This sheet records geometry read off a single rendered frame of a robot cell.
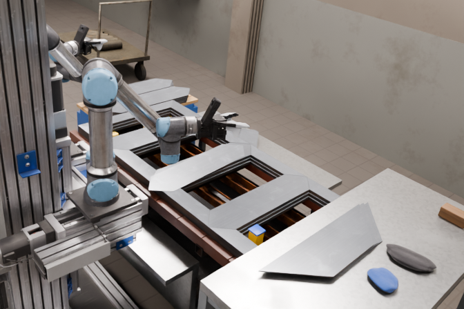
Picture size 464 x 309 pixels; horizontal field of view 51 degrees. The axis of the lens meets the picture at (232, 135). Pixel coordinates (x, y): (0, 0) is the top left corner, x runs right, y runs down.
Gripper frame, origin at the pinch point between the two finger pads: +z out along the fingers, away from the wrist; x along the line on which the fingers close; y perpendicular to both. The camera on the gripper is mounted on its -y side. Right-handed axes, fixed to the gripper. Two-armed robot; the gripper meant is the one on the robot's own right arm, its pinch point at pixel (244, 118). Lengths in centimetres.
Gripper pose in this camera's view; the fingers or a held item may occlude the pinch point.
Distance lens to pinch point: 194.6
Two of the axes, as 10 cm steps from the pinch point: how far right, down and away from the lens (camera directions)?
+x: 2.9, 3.5, -8.9
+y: -0.6, 9.4, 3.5
